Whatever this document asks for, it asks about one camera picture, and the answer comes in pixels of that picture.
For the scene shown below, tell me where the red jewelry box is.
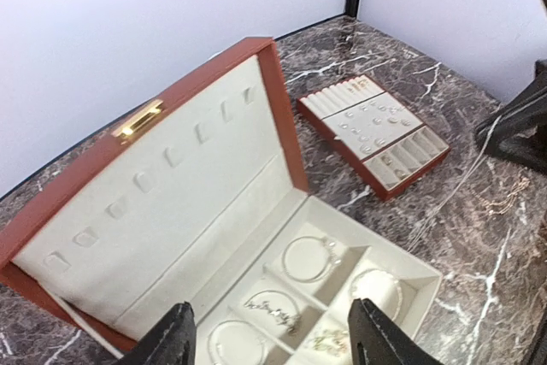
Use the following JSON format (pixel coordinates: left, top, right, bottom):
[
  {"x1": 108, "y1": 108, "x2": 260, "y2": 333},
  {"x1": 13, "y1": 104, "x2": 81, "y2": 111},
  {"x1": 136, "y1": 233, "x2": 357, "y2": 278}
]
[{"x1": 1, "y1": 38, "x2": 442, "y2": 364}]

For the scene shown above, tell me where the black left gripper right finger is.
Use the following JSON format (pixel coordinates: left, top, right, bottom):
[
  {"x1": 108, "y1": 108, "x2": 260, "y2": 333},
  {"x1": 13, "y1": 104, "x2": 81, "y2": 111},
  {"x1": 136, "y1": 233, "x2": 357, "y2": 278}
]
[{"x1": 348, "y1": 298, "x2": 441, "y2": 365}]

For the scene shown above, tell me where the silver bangle front right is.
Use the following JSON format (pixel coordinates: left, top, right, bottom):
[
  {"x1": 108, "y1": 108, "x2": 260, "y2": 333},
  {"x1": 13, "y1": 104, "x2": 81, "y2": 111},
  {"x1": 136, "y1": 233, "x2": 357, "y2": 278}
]
[{"x1": 349, "y1": 268, "x2": 403, "y2": 321}]

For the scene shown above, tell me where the red jewelry display tray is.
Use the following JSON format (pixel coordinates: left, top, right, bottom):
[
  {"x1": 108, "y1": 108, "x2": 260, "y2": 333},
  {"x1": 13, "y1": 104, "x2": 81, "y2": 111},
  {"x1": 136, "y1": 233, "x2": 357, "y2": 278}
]
[{"x1": 296, "y1": 75, "x2": 450, "y2": 201}]

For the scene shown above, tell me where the silver bangle front left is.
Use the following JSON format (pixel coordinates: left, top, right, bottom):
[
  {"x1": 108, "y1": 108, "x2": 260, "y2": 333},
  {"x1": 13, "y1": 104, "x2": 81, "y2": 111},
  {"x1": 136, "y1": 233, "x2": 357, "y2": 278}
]
[{"x1": 207, "y1": 321, "x2": 267, "y2": 365}]

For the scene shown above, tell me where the silver bangle back right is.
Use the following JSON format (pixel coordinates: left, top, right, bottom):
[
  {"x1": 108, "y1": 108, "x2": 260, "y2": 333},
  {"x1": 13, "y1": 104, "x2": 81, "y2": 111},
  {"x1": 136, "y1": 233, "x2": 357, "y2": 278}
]
[{"x1": 281, "y1": 235, "x2": 342, "y2": 284}]

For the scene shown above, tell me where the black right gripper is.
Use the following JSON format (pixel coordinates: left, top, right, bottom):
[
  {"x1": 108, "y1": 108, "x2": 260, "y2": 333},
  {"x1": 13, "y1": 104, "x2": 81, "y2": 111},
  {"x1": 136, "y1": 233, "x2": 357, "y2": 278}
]
[{"x1": 475, "y1": 0, "x2": 547, "y2": 174}]

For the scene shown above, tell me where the silver bangle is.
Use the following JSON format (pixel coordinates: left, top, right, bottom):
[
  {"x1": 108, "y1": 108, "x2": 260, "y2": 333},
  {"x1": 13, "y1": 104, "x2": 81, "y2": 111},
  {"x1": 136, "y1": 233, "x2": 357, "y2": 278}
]
[
  {"x1": 207, "y1": 321, "x2": 267, "y2": 365},
  {"x1": 281, "y1": 235, "x2": 342, "y2": 284},
  {"x1": 349, "y1": 268, "x2": 403, "y2": 321}
]

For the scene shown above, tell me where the gold crystal pendant earring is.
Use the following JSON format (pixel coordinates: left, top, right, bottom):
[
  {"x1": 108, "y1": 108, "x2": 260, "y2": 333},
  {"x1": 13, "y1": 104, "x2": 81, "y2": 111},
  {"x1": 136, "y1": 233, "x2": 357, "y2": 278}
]
[{"x1": 308, "y1": 328, "x2": 350, "y2": 357}]

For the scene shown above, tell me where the silver chain bracelet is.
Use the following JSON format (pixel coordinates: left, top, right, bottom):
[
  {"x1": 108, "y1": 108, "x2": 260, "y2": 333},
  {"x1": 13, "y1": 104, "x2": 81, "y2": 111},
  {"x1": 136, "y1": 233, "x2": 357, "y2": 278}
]
[{"x1": 244, "y1": 291, "x2": 303, "y2": 333}]

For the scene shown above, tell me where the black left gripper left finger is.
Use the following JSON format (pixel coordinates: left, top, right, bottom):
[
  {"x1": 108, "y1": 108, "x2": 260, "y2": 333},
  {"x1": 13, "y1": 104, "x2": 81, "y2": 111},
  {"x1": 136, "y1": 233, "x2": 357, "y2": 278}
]
[{"x1": 115, "y1": 302, "x2": 197, "y2": 365}]

